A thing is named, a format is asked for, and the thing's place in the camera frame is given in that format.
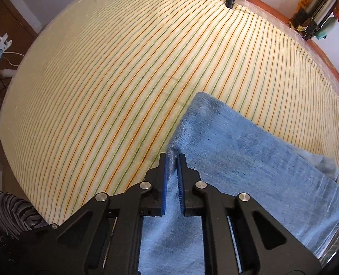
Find white cable with inline switch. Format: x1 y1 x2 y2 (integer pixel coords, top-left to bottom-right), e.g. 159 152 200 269
1 51 26 67

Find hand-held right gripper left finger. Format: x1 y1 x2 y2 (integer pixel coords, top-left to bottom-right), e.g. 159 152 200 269
13 153 169 275

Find light blue denim pants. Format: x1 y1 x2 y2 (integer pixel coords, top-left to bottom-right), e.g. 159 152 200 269
138 92 339 275

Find orange wooden bed frame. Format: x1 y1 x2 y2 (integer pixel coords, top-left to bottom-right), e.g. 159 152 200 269
101 0 339 99

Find teal bottle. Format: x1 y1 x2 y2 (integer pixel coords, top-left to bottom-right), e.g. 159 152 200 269
315 16 338 40

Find beige mattress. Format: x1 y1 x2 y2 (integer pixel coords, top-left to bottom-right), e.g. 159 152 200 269
229 0 339 138

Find white clip lamp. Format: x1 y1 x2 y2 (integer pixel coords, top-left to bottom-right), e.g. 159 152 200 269
0 13 13 54

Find wooden door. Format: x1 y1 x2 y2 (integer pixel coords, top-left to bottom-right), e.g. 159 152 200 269
0 0 41 52

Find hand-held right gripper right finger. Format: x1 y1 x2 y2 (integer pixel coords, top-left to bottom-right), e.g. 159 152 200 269
177 154 322 275

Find zebra striped garment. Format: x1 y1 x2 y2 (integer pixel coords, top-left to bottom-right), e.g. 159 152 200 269
0 190 49 239

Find striped yellow bed sheet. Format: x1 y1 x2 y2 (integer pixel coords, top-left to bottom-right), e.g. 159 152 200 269
0 0 339 227

